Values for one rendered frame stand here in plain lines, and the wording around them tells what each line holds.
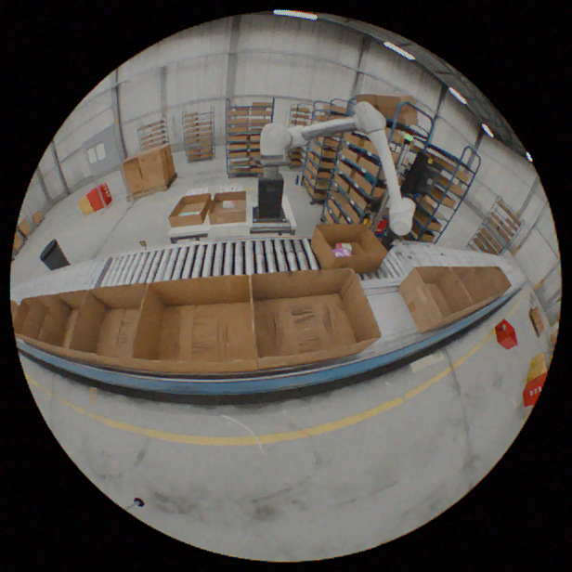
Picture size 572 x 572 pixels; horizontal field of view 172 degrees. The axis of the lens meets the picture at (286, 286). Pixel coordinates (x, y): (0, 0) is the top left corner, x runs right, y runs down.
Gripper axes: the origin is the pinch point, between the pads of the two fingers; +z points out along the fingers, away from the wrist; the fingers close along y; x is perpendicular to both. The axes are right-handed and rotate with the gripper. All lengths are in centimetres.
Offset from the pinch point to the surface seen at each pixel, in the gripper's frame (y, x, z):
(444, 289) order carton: -37.3, -32.2, -7.1
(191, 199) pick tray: 89, 137, 5
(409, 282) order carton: -32.7, 6.5, -11.6
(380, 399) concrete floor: -90, -15, 85
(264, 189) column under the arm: 52, 72, -15
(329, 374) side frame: -63, 59, -6
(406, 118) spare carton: 77, -44, -96
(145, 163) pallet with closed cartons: 348, 326, 5
